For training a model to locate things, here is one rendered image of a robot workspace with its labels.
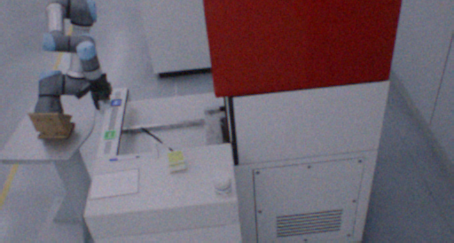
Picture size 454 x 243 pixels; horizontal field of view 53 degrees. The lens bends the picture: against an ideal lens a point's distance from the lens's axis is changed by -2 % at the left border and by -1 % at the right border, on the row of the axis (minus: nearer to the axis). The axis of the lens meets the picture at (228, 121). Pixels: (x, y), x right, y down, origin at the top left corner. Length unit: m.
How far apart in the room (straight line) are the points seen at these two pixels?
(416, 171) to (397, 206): 0.36
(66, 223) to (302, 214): 1.59
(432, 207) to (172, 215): 1.87
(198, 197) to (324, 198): 0.82
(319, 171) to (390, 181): 1.09
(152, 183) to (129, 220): 0.18
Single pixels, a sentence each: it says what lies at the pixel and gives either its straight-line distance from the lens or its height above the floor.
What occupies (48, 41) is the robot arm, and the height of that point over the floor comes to 1.48.
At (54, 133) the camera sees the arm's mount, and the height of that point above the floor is 0.85.
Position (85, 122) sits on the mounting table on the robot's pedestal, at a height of 0.82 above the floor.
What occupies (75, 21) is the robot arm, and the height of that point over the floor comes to 1.37.
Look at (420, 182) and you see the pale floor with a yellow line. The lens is 3.36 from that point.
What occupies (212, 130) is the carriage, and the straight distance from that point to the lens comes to 2.30.
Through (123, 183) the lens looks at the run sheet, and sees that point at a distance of 2.01.
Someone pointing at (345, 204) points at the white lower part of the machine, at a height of 0.44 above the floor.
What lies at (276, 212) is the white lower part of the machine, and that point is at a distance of 2.49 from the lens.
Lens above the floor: 2.37
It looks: 39 degrees down
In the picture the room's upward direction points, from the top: 6 degrees counter-clockwise
